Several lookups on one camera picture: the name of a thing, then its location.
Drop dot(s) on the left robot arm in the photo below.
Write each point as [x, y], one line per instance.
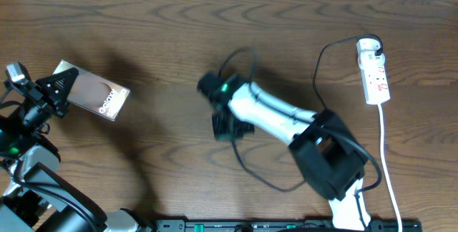
[38, 199]

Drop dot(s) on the black mounting rail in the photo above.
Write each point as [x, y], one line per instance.
[175, 225]

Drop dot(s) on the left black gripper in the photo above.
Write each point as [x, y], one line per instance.
[46, 94]

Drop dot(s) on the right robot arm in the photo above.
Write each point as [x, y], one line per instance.
[326, 153]

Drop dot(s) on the white power strip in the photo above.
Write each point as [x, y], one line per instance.
[373, 75]

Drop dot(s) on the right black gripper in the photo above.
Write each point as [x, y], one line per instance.
[217, 132]

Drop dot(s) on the white charger plug adapter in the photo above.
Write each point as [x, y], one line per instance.
[367, 45]

